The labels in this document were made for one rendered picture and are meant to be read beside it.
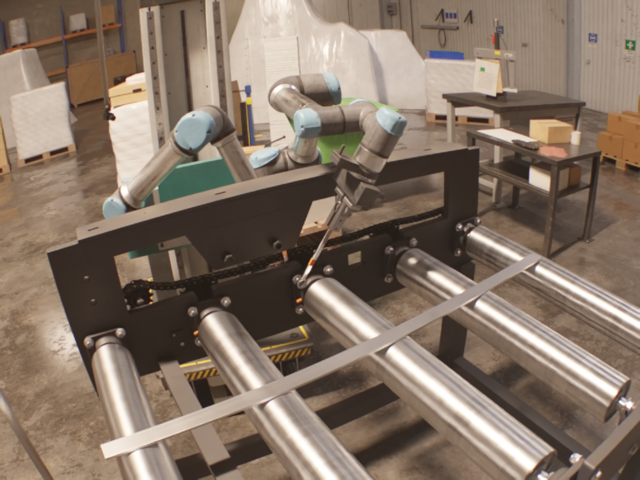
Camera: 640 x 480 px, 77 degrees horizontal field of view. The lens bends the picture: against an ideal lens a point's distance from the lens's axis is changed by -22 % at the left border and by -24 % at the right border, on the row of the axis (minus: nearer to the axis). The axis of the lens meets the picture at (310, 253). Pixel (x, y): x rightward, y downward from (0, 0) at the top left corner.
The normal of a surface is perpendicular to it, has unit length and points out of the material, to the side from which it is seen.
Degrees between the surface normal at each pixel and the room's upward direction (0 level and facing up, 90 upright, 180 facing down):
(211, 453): 0
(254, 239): 90
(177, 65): 90
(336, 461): 8
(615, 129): 90
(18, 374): 0
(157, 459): 25
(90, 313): 90
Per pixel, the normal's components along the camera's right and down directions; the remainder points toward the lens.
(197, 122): -0.05, 0.38
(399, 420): -0.07, -0.89
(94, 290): 0.47, 0.36
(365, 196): 0.37, 0.59
